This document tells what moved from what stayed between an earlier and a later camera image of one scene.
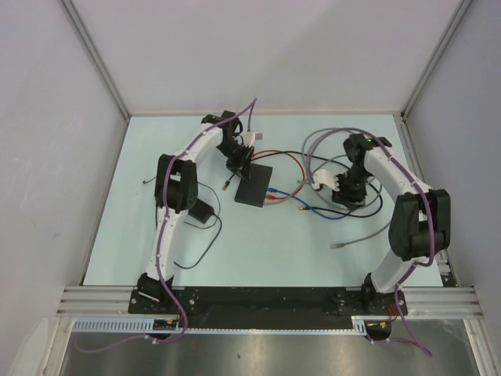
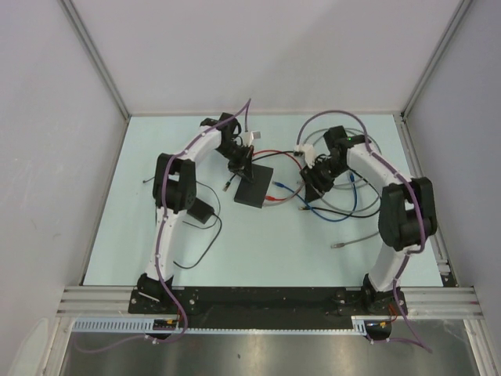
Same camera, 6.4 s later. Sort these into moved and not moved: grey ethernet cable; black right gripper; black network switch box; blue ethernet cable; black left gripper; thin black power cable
Moved: black right gripper; blue ethernet cable
Not moved: grey ethernet cable; black network switch box; black left gripper; thin black power cable
